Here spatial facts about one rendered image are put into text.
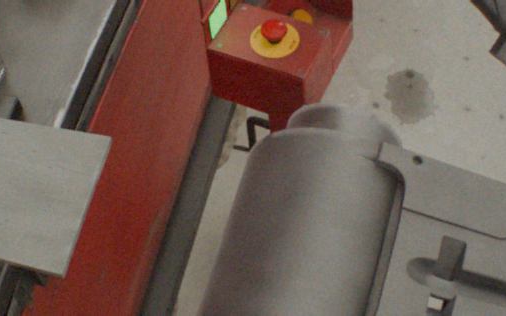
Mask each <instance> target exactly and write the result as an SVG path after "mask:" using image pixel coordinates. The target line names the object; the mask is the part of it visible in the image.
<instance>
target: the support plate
mask: <svg viewBox="0 0 506 316"><path fill-rule="evenodd" d="M111 144H112V139H111V137H110V136H104V135H99V134H93V133H82V132H77V131H72V130H66V129H61V128H56V127H51V126H47V125H36V124H31V123H26V122H21V121H16V120H6V119H2V118H0V262H3V263H7V264H10V265H14V266H19V267H23V268H27V269H29V270H31V271H36V272H40V273H44V274H48V275H53V276H57V277H61V278H65V276H66V270H67V269H68V266H69V261H70V260H71V257H72V255H73V250H74V248H75V245H76V243H77V238H78V236H79V234H80V231H81V226H82V224H83V222H84V220H85V217H86V212H87V209H88V208H89V205H90V203H91V200H92V195H93V193H94V190H95V187H96V186H97V183H98V181H99V178H100V173H101V171H102V168H103V166H104V163H105V161H106V159H107V156H108V154H109V151H110V146H111Z"/></svg>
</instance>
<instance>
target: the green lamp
mask: <svg viewBox="0 0 506 316"><path fill-rule="evenodd" d="M224 2H225V0H222V2H221V3H220V5H219V6H218V7H217V8H216V10H215V12H214V13H213V15H212V16H211V18H210V23H211V29H212V32H211V35H212V38H213V37H214V35H215V34H216V32H217V31H218V30H219V28H220V27H221V25H222V24H223V22H224V20H225V19H226V12H225V5H224Z"/></svg>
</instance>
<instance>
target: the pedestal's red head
mask: <svg viewBox="0 0 506 316"><path fill-rule="evenodd" d="M219 1H220V0H215V2H214V3H213V5H212V6H211V7H210V8H209V10H208V11H207V13H206V14H205V16H204V17H203V19H202V21H201V26H203V29H204V34H205V40H206V43H205V46H206V47H205V49H206V50H205V51H206V56H207V62H208V68H209V74H210V79H211V85H212V91H213V95H214V96H216V97H219V98H221V99H224V100H227V101H230V102H233V103H236V104H239V105H242V106H245V107H248V108H250V109H253V110H256V111H259V112H262V113H264V114H267V115H270V116H273V117H276V118H279V119H282V120H285V121H288V120H289V118H290V117H291V115H292V114H293V113H294V112H295V111H297V110H298V109H300V108H301V107H302V106H303V105H310V104H314V103H320V101H321V99H322V97H323V95H324V94H325V92H326V90H327V88H328V87H329V86H328V85H329V83H330V81H331V80H332V76H334V74H335V72H336V70H337V68H338V66H339V65H340V64H341V62H342V58H343V56H344V54H345V52H346V51H347V49H348V48H349V46H350V44H351V42H352V38H353V21H354V13H353V0H260V2H259V3H258V4H257V6H256V7H255V6H252V5H249V4H246V3H239V1H238V2H237V4H236V5H235V6H234V8H233V9H232V11H231V12H230V11H229V4H228V0H225V8H226V16H227V18H226V19H225V21H224V23H223V24H222V26H221V27H220V29H219V30H218V31H217V33H216V34H215V36H214V37H213V39H212V41H211V38H210V34H211V33H210V27H209V20H208V19H209V18H210V17H211V15H212V10H213V9H214V7H215V6H216V5H217V4H218V2H219ZM294 8H298V9H303V10H305V11H307V12H308V13H309V14H310V15H311V17H312V20H313V24H312V23H309V22H306V21H303V20H299V19H296V18H292V17H287V15H288V13H289V11H290V10H291V9H294ZM269 19H279V20H282V21H283V22H285V23H287V24H289V25H291V26H292V27H294V28H295V29H296V31H297V32H298V34H299V37H300V42H299V45H298V47H297V49H295V50H294V51H293V52H292V53H290V54H289V55H287V56H284V57H280V58H267V57H263V56H261V55H259V54H257V53H256V52H255V51H254V49H253V47H252V44H251V36H252V33H253V32H254V29H255V28H257V27H259V26H260V25H262V24H263V23H264V22H265V21H267V20H269Z"/></svg>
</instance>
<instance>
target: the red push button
mask: <svg viewBox="0 0 506 316"><path fill-rule="evenodd" d="M287 32H288V28H287V25H286V24H285V22H283V21H282V20H279V19H269V20H267V21H265V22H264V23H263V24H262V25H261V28H260V33H261V35H262V36H263V37H264V38H265V39H266V40H267V42H268V43H269V44H271V45H278V44H280V43H281V42H282V38H284V37H285V35H286V34H287Z"/></svg>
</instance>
